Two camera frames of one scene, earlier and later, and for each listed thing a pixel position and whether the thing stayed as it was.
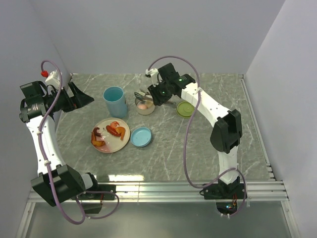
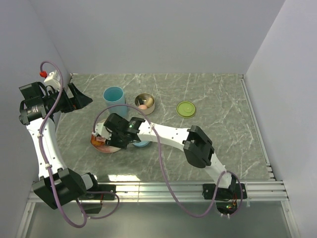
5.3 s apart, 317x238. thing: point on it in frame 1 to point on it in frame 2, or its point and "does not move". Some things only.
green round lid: (184, 109) does not move
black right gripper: (157, 99) to (113, 142)
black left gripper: (79, 99) does not move
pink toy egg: (142, 106) does not move
